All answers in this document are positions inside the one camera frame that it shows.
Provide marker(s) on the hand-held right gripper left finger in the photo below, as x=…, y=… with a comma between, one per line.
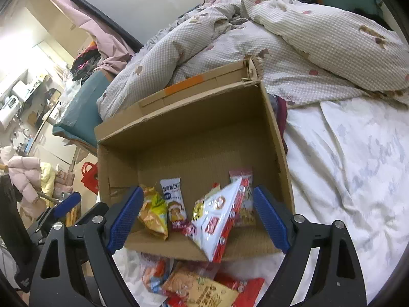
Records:
x=124, y=220

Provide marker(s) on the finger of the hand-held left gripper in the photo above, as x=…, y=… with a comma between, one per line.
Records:
x=67, y=204

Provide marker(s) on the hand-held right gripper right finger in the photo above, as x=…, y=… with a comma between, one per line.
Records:
x=271, y=220

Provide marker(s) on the yellow orange snack packet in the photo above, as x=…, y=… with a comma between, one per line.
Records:
x=153, y=214

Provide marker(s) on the pink red snack packet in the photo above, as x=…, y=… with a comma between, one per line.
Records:
x=242, y=177

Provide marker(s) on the white red snack packet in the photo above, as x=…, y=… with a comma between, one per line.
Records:
x=217, y=220

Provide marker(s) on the white blue-label snack packet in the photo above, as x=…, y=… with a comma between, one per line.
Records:
x=172, y=195

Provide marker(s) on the clear orange snack packet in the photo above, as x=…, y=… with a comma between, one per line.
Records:
x=153, y=273

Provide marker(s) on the yellow red snack packet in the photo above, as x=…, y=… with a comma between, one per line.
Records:
x=204, y=203

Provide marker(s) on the beige orange snack packet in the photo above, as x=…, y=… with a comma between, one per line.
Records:
x=198, y=289

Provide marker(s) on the brown cardboard box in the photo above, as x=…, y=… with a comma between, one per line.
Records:
x=191, y=140

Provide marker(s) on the yellow jacket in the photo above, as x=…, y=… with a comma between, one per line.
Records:
x=47, y=179

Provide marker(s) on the red shopping bag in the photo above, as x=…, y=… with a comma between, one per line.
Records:
x=89, y=179

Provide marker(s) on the pink puffer jacket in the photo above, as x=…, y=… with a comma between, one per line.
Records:
x=24, y=176

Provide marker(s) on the black cloth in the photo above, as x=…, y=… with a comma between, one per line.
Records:
x=12, y=230

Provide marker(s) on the dark maroon cloth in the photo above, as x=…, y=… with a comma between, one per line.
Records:
x=281, y=115

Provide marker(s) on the white kitchen appliance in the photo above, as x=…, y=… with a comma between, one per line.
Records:
x=9, y=105

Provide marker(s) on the pile of dark clothes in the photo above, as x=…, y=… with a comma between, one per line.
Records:
x=86, y=64

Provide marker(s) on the checked bear-print duvet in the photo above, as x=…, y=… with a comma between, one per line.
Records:
x=319, y=48

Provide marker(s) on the pink curtain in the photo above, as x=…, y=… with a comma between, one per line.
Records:
x=86, y=16

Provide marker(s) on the black bed post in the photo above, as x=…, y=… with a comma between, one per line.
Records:
x=107, y=17

